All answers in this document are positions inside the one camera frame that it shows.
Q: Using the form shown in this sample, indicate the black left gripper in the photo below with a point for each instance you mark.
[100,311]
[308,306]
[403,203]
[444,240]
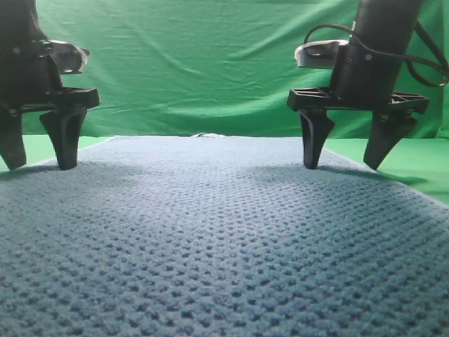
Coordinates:
[30,81]

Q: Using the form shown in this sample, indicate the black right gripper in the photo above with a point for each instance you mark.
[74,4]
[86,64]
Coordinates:
[359,81]

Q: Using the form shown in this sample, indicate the blue waffle-weave towel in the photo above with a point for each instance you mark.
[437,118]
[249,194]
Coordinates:
[167,236]

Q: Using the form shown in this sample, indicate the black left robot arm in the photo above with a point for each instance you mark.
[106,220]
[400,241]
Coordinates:
[20,24]

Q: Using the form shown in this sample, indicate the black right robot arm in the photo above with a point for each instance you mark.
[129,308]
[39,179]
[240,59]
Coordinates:
[385,29]

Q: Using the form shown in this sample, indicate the green backdrop cloth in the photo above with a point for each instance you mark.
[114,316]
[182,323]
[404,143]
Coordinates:
[186,67]

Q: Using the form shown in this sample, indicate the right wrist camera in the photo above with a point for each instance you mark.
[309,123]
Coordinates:
[318,54]

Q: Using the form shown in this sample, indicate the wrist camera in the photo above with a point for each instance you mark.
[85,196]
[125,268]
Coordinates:
[69,58]
[318,54]

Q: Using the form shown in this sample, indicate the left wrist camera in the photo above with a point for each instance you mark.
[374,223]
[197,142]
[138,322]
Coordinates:
[69,58]

